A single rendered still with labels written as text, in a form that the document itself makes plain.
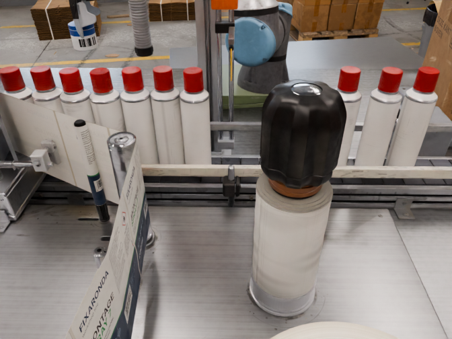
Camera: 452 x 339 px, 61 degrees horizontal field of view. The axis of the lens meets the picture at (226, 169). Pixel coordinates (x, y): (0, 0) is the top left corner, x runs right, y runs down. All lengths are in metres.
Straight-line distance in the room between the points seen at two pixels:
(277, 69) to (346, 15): 3.20
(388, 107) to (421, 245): 0.24
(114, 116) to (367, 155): 0.46
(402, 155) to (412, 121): 0.07
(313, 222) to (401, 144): 0.38
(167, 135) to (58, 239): 0.25
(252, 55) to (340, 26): 3.38
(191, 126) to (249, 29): 0.32
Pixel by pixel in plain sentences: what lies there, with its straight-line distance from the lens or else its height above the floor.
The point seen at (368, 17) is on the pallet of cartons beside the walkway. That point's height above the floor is 0.25.
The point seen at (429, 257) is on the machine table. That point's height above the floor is 0.83.
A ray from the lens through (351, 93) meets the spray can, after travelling 0.70.
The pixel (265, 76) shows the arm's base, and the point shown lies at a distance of 1.10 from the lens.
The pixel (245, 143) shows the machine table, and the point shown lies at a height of 0.83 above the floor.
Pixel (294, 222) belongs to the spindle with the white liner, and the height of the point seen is 1.05.
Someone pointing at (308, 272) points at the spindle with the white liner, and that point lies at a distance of 0.49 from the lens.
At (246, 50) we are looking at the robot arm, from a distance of 0.94.
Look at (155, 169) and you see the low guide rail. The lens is 0.73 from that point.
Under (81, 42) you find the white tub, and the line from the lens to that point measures 1.23.
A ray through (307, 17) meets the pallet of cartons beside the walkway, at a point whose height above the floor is 0.29.
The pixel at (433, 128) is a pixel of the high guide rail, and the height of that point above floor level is 0.96.
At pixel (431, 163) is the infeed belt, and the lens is 0.88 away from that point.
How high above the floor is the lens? 1.33
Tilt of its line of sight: 36 degrees down
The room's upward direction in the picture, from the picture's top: 1 degrees counter-clockwise
